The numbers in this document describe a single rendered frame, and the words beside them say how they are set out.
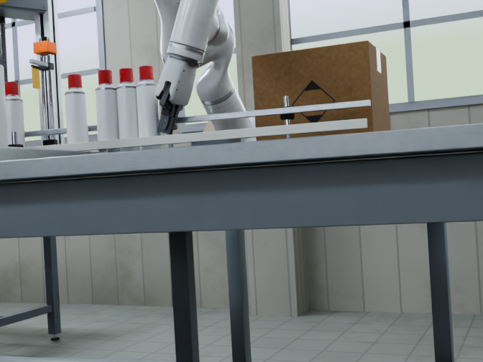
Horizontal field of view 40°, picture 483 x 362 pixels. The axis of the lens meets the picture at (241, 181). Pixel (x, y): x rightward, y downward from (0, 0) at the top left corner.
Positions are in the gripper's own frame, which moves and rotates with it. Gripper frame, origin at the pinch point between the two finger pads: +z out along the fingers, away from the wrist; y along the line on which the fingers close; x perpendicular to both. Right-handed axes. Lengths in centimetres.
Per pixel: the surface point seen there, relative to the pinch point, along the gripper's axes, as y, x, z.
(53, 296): -173, -117, 117
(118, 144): 4.5, -8.4, 7.4
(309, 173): 81, 52, -3
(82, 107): 1.0, -22.2, 1.7
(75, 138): 2.3, -20.9, 9.4
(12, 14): -9, -56, -16
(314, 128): 4.5, 34.9, -8.4
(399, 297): -255, 56, 71
